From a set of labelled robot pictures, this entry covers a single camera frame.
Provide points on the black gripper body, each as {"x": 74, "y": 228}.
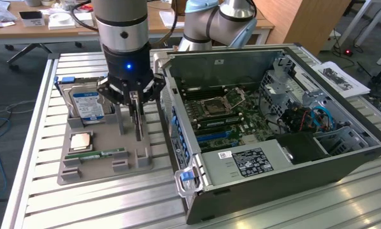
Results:
{"x": 125, "y": 64}

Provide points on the black nvidia graphics card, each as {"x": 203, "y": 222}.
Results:
{"x": 139, "y": 119}

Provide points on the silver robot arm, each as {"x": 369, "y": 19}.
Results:
{"x": 121, "y": 28}

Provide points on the hard disk blue caddy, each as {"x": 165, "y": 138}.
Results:
{"x": 85, "y": 102}

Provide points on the grey parts rack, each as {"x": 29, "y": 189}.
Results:
{"x": 113, "y": 143}

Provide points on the CPU socket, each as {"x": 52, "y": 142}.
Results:
{"x": 213, "y": 107}

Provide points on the paper stack on desk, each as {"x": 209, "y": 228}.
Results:
{"x": 164, "y": 22}

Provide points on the silver CPU chip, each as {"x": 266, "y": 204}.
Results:
{"x": 78, "y": 141}

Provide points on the plain white box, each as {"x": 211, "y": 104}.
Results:
{"x": 82, "y": 20}

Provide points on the metal socket cover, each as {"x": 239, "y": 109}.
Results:
{"x": 235, "y": 95}

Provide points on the blue expansion slot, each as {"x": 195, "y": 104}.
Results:
{"x": 213, "y": 136}

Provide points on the white box with round roll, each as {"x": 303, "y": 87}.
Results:
{"x": 61, "y": 22}

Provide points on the red packet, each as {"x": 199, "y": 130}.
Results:
{"x": 85, "y": 7}

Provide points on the black desk leg casters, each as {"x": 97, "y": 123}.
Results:
{"x": 28, "y": 48}

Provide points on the green motherboard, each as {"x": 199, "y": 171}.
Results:
{"x": 250, "y": 124}

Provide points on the white box black top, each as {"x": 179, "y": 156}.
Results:
{"x": 30, "y": 20}

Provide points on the silver chipset heatsink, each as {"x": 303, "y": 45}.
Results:
{"x": 250, "y": 139}

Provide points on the blue case latch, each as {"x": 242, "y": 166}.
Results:
{"x": 185, "y": 177}

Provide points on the grey power supply unit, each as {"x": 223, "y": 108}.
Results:
{"x": 215, "y": 171}

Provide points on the grey cup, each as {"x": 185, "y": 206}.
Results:
{"x": 33, "y": 3}

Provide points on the metal drive cage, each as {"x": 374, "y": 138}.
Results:
{"x": 279, "y": 93}

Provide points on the white label card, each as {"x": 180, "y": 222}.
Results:
{"x": 2, "y": 24}

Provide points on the brown wooden cabinet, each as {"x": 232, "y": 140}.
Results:
{"x": 304, "y": 23}

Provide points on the open black PC case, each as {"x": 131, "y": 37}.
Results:
{"x": 272, "y": 190}

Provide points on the printed paper stack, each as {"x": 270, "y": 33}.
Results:
{"x": 339, "y": 78}

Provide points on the power switch red light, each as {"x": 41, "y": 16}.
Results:
{"x": 347, "y": 52}

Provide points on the white table frame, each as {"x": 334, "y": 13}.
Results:
{"x": 351, "y": 22}

